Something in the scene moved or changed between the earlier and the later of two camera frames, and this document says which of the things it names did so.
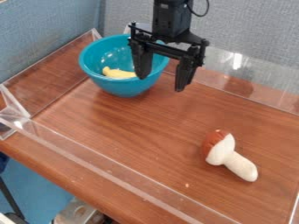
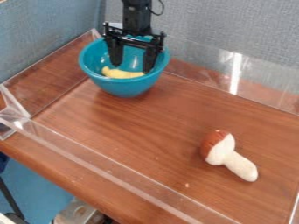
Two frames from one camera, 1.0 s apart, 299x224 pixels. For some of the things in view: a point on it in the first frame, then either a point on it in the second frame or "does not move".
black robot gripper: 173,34 → 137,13
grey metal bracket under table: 79,213 does not move
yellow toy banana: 117,73 does not move
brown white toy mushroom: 219,147 does not move
